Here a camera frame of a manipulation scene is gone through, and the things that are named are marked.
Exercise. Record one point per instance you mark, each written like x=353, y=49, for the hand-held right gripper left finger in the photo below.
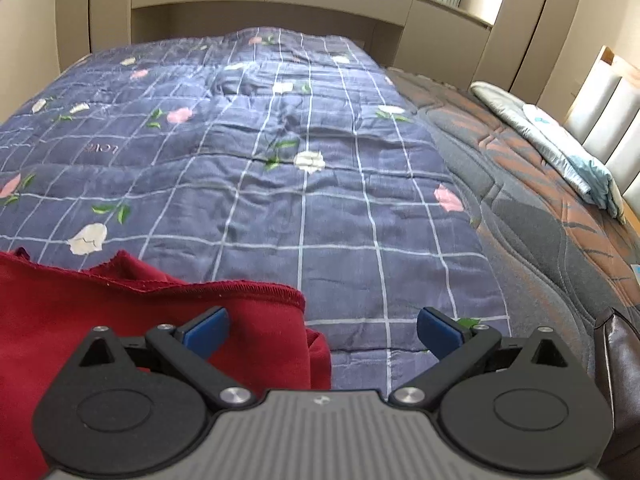
x=207, y=334

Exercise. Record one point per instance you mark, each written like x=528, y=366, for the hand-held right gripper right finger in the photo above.
x=439, y=335

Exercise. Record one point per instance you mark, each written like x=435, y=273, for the red long-sleeve shirt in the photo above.
x=75, y=300

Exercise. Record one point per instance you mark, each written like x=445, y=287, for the dark patterned mattress cover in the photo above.
x=525, y=220

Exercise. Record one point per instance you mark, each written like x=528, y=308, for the blue checked floral quilt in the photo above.
x=300, y=210

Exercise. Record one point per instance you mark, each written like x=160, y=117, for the dark brown leather bag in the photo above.
x=622, y=360

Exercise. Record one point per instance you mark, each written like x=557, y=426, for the light blue floral pillow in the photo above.
x=560, y=145

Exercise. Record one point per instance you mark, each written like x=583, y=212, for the grey padded headboard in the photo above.
x=615, y=120

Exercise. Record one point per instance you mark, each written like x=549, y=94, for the beige window cabinet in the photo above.
x=440, y=30

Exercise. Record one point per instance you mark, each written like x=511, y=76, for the beige wardrobe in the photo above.
x=110, y=10
x=520, y=35

